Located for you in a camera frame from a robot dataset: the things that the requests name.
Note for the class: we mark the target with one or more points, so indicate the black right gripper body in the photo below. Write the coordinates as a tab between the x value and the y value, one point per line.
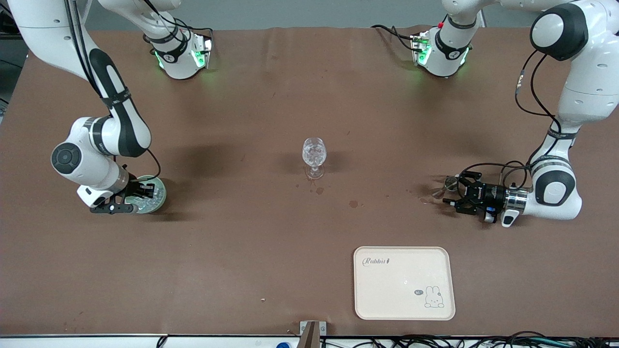
135	188

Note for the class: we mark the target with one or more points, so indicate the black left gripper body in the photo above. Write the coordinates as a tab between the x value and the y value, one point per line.
487	195

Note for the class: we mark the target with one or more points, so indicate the steel double cone jigger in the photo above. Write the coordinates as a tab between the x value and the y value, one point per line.
450	182

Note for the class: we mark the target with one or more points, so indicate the clear ice cube heap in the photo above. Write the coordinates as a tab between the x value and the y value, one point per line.
150	206

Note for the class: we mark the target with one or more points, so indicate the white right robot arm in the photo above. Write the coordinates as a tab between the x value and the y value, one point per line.
80	166

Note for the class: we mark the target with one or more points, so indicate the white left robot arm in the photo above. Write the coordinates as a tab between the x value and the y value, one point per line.
575	96

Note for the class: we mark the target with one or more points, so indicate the clear stemmed wine glass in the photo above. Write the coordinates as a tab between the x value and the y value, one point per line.
314	173

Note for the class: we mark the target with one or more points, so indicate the clear ice cubes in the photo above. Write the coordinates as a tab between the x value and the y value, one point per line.
314	153

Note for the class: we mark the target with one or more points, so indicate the pale green ceramic bowl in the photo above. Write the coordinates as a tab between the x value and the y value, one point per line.
164	195

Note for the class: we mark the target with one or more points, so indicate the white rabbit print tray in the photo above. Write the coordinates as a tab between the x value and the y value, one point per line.
396	290

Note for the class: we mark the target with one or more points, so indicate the metal table edge bracket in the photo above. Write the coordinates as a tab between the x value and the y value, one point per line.
323	327

